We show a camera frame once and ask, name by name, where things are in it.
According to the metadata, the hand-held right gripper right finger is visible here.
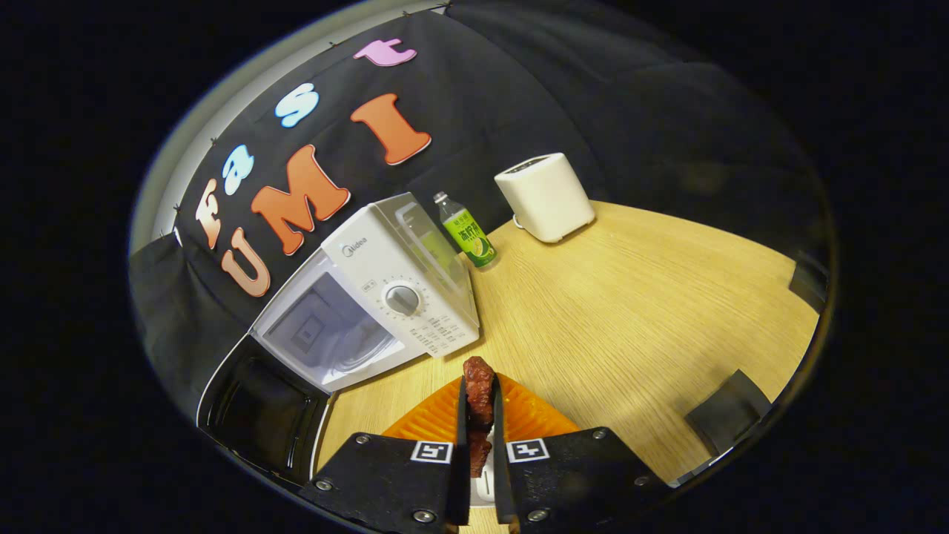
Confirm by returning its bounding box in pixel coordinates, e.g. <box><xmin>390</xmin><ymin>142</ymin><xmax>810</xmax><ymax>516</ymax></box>
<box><xmin>492</xmin><ymin>372</ymin><xmax>672</xmax><ymax>534</ymax></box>

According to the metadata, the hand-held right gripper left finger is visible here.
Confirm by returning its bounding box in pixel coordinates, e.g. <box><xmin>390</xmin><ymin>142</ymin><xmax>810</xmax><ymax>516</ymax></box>
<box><xmin>299</xmin><ymin>375</ymin><xmax>473</xmax><ymax>534</ymax></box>

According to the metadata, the reddish brown meat strip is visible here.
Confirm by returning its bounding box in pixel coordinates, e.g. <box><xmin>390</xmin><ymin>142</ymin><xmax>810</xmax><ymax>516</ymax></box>
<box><xmin>462</xmin><ymin>356</ymin><xmax>496</xmax><ymax>479</ymax></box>

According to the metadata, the white microwave oven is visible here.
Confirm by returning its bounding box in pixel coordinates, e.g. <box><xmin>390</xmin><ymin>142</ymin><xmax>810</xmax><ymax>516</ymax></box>
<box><xmin>196</xmin><ymin>192</ymin><xmax>481</xmax><ymax>489</ymax></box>

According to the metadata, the small white rectangular tray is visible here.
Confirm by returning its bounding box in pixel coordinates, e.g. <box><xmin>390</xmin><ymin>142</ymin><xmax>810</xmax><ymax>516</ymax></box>
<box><xmin>470</xmin><ymin>444</ymin><xmax>499</xmax><ymax>508</ymax></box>

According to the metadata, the green label drink bottle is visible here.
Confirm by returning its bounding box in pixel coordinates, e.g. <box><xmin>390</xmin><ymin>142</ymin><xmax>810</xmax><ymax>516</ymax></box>
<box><xmin>432</xmin><ymin>191</ymin><xmax>497</xmax><ymax>269</ymax></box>

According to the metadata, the dark rectangular object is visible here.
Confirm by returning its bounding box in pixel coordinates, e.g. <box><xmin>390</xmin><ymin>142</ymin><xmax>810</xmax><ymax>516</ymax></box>
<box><xmin>788</xmin><ymin>251</ymin><xmax>830</xmax><ymax>314</ymax></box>
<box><xmin>684</xmin><ymin>369</ymin><xmax>773</xmax><ymax>457</ymax></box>

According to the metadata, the cream white toaster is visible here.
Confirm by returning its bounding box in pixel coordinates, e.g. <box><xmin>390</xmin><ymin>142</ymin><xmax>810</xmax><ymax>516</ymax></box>
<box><xmin>494</xmin><ymin>153</ymin><xmax>596</xmax><ymax>244</ymax></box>

